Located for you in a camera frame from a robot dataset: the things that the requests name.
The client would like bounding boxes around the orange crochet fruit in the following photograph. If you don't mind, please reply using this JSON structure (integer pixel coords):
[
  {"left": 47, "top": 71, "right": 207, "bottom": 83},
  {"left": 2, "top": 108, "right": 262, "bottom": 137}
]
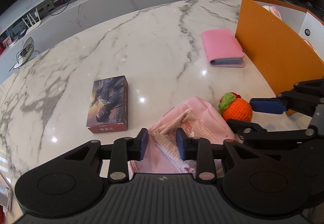
[{"left": 218, "top": 92, "right": 253, "bottom": 122}]

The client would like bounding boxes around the pink fabric pouch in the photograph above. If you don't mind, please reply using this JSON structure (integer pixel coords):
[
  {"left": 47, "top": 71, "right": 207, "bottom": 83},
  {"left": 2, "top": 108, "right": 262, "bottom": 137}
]
[{"left": 129, "top": 97, "right": 238, "bottom": 176}]

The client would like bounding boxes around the illustrated card box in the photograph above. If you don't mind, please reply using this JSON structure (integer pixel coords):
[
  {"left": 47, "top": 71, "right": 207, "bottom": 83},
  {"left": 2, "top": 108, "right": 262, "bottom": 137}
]
[{"left": 86, "top": 75, "right": 129, "bottom": 134}]

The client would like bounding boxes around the pink card wallet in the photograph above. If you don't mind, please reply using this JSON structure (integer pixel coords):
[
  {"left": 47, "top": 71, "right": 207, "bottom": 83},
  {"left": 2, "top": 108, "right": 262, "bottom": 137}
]
[{"left": 201, "top": 29, "right": 245, "bottom": 68}]

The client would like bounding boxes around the crochet white pink bunny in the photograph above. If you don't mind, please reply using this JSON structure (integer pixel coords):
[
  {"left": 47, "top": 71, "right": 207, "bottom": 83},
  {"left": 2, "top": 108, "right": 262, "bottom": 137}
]
[{"left": 262, "top": 5, "right": 282, "bottom": 20}]

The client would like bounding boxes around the orange cardboard box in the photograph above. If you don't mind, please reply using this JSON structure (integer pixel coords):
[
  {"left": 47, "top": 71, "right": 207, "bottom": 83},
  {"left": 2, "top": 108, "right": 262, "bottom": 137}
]
[{"left": 234, "top": 0, "right": 324, "bottom": 116}]

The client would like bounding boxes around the small desk fan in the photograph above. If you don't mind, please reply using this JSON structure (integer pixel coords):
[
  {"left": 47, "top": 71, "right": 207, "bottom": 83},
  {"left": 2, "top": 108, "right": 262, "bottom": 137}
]
[{"left": 9, "top": 37, "right": 41, "bottom": 71}]

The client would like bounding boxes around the white wifi router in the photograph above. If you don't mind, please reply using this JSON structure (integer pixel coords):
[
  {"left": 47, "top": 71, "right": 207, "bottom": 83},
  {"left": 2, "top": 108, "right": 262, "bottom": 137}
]
[{"left": 22, "top": 8, "right": 42, "bottom": 35}]

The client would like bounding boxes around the white marble tv console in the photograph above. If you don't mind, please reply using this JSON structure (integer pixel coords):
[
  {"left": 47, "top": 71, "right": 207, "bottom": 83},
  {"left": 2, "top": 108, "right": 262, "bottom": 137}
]
[{"left": 1, "top": 0, "right": 183, "bottom": 81}]

